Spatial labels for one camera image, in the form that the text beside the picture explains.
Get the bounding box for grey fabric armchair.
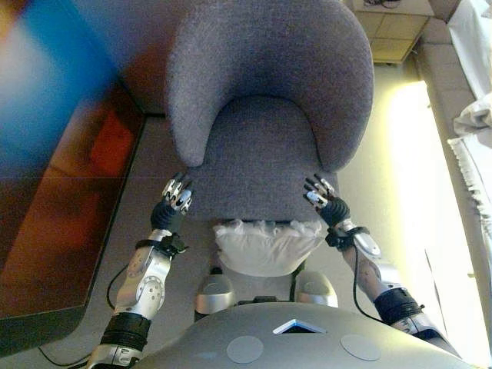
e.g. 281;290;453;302
126;0;376;224

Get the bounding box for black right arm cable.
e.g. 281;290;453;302
352;245;384;323

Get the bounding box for beige sofa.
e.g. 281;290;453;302
417;15;492;347

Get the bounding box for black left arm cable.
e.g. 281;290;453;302
38;264;135;367

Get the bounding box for beige side table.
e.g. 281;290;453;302
353;0;430;65

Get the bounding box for silver right robot leg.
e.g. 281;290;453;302
295;271;339;308

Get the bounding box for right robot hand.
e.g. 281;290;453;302
303;173;351;231

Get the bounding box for silver left robot leg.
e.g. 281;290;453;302
194;268;238;320

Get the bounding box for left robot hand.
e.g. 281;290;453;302
149;171;197;235

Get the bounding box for white fringed throw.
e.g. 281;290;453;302
447;136;492;239

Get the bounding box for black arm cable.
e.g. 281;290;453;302
352;245;384;323
38;264;135;367

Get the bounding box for crumpled white cloth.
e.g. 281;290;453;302
452;98;492;139

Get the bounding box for grey robot torso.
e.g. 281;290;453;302
134;301;474;369

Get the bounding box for silver robot leg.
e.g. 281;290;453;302
194;268;238;320
295;271;339;308

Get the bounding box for white fringed cushion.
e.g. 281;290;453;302
212;218;324;278

